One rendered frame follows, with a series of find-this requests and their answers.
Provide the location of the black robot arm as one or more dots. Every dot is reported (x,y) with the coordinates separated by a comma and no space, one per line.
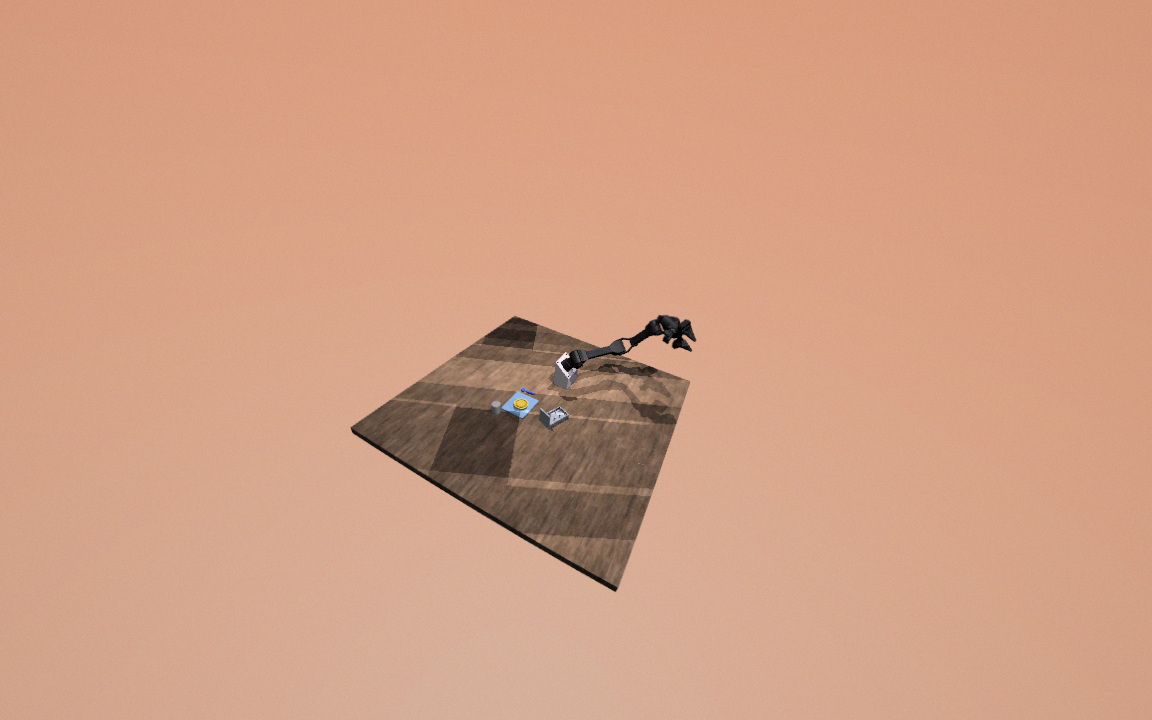
(579,357)

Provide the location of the light blue mat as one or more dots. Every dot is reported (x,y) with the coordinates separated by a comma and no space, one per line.
(521,413)

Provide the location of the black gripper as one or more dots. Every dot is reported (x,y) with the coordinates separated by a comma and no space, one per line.
(683,328)

